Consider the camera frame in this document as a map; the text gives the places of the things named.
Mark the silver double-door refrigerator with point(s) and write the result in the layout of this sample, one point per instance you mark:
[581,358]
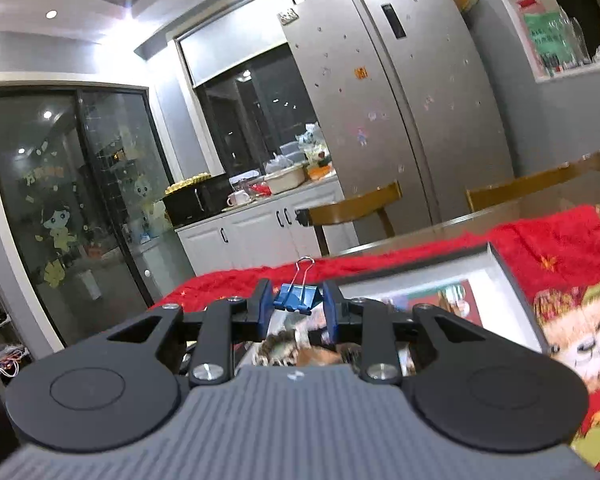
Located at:
[405,135]

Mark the beige basket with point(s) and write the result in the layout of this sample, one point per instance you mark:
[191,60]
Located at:
[285,180]

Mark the red printed blanket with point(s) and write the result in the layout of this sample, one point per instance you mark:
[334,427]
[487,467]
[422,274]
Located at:
[555,245]

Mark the clear glass bottles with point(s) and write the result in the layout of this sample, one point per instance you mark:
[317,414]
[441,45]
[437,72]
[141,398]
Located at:
[572,42]

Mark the white mug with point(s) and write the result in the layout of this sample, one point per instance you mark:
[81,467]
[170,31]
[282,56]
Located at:
[236,199]

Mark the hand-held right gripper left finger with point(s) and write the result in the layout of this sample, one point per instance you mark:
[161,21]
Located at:
[265,307]

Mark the shallow grey-framed box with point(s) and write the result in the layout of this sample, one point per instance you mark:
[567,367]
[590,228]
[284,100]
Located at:
[485,280]

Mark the wooden chair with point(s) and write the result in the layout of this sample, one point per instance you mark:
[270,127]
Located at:
[350,207]
[530,182]

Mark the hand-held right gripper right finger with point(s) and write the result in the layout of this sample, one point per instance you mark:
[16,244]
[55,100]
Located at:
[332,312]

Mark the wall poster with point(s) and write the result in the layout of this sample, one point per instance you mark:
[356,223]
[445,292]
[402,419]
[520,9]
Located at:
[542,32]

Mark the white kitchen cabinet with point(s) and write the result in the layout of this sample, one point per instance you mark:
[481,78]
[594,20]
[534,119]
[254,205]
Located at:
[250,235]

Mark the black microwave oven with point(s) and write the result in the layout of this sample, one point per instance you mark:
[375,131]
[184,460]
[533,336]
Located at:
[190,202]

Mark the brown furry item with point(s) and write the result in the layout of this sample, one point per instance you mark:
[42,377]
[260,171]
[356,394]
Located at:
[320,356]

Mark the glass sliding door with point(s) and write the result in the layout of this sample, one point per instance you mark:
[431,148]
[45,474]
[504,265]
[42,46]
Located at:
[55,210]

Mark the blue binder clip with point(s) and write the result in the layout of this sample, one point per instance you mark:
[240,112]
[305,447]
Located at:
[292,300]

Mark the row of golden balls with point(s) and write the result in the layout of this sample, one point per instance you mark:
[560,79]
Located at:
[187,183]

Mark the dark window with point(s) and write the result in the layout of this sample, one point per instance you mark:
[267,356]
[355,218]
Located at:
[255,110]

